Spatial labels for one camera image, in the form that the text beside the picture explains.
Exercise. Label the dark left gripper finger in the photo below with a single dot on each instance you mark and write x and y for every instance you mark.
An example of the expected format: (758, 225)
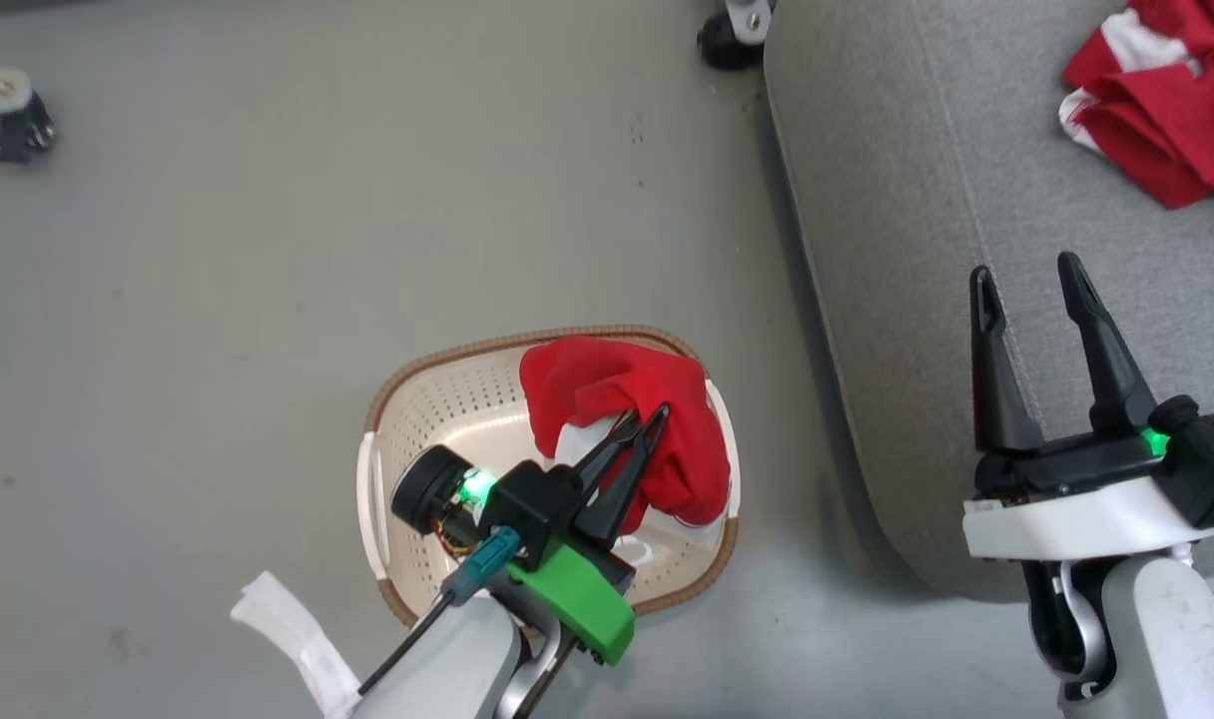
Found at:
(627, 489)
(602, 451)

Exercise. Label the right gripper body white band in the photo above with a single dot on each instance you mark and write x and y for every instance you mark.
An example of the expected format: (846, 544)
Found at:
(1066, 504)

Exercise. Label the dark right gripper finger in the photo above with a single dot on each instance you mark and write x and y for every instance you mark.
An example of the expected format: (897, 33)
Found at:
(996, 389)
(1111, 369)

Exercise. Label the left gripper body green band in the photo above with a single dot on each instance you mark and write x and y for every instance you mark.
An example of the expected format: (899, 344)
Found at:
(567, 589)

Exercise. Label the red and white garment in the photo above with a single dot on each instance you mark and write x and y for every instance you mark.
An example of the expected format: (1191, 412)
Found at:
(1166, 120)
(607, 384)

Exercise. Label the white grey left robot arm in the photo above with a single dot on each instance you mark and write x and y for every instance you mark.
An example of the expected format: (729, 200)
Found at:
(447, 659)

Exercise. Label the grey fabric sofa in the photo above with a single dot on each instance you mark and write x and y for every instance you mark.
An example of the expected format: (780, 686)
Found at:
(916, 300)

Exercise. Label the beige perforated laundry basket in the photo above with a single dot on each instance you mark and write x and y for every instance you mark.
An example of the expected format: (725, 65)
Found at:
(437, 419)

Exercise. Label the white cloth strip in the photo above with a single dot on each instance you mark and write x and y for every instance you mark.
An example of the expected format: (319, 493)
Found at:
(293, 629)

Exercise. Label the black caster wheel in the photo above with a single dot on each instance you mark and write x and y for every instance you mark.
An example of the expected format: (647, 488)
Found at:
(727, 45)
(24, 135)

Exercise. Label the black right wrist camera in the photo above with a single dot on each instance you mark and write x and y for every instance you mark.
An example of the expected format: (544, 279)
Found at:
(1211, 459)

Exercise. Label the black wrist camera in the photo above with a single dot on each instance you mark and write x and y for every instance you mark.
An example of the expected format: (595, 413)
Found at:
(1211, 459)
(429, 489)

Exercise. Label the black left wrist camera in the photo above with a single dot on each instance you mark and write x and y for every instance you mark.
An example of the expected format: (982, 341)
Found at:
(429, 489)

